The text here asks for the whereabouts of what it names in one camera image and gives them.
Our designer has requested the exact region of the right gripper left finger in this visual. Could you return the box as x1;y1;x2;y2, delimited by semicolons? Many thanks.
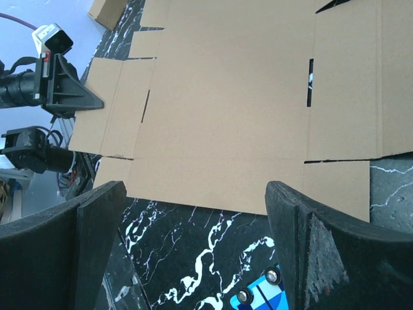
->
1;181;126;309

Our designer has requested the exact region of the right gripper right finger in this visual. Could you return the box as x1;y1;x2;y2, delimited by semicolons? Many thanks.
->
265;181;412;309

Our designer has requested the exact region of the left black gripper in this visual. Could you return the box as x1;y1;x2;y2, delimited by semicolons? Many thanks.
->
1;54;105;115

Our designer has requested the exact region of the cardboard box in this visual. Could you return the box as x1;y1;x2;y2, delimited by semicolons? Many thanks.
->
88;0;128;30
70;1;412;220

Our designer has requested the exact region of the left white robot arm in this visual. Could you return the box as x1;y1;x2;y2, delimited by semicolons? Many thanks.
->
1;52;105;174

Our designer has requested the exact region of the blue toy car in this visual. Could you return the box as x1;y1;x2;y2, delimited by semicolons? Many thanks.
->
230;265;289;310

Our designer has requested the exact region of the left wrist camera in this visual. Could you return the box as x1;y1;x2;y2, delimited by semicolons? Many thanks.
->
32;23;74;58

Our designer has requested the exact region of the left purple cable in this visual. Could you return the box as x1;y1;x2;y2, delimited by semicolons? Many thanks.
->
0;12;39;32

